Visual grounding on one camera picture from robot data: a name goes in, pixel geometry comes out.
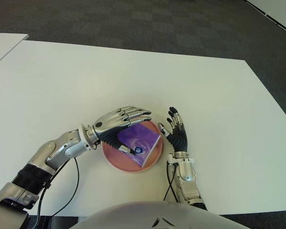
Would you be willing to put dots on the purple tissue paper pack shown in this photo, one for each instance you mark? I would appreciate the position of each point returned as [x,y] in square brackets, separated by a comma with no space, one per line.
[143,140]

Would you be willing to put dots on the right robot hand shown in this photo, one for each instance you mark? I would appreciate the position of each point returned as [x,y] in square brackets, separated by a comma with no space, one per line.
[180,140]

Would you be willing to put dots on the white neighbouring table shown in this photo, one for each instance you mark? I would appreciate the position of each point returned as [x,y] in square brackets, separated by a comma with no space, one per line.
[2,47]

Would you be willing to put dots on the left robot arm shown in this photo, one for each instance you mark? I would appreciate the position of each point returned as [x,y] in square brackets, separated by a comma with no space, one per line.
[62,148]

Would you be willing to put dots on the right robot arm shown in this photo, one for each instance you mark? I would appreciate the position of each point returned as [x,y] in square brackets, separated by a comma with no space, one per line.
[187,171]

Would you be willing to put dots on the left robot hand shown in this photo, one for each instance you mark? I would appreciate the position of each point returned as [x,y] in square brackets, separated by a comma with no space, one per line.
[109,121]

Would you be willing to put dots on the silver robot torso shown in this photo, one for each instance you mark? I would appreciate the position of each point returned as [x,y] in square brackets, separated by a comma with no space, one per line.
[145,214]

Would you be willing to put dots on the pink round plate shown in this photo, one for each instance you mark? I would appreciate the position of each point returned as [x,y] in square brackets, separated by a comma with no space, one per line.
[116,157]

